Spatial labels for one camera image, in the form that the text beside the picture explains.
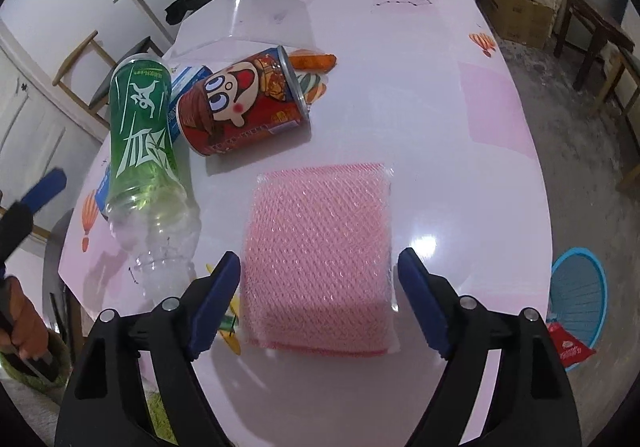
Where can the red cartoon snack can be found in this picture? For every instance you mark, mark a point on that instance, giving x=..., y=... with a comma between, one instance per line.
x=240, y=102

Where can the orange snack wrapper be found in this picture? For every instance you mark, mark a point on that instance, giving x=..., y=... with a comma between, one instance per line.
x=315, y=62

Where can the pink sponge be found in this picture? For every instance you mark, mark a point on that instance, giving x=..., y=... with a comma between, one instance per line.
x=320, y=247

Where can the blue toothpaste box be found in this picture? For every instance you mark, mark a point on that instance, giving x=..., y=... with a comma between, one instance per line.
x=187, y=79

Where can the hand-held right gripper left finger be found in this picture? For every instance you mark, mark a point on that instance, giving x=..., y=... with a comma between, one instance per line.
x=217, y=307

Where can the wooden armchair with dark seat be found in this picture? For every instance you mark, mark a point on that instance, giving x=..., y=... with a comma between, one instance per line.
x=630, y=82

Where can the wooden chair with black seat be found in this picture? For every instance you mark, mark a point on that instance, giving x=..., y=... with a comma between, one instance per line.
x=75, y=57

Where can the black cloth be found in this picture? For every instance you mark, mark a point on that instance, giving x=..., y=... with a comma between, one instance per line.
x=195, y=2

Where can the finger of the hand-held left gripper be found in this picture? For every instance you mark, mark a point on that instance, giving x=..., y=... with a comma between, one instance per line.
x=45, y=189

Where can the green labelled clear plastic bottle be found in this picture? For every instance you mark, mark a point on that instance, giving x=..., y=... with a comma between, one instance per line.
x=142, y=142

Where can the person's left hand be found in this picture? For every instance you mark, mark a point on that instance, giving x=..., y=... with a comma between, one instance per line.
x=22, y=307

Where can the clear plastic box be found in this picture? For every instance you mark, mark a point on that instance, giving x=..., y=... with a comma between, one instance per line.
x=260, y=12

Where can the dark wooden stool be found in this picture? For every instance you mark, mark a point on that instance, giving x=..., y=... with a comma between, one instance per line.
x=595, y=27

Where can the white door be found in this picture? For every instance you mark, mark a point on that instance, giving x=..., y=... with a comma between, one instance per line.
x=30, y=127

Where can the cardboard box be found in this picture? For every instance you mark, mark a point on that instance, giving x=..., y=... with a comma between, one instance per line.
x=520, y=17

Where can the blue plastic mesh waste basket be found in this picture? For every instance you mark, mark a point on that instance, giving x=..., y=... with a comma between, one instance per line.
x=580, y=287

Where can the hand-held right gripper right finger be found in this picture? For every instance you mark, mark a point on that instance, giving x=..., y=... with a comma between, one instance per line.
x=425, y=307

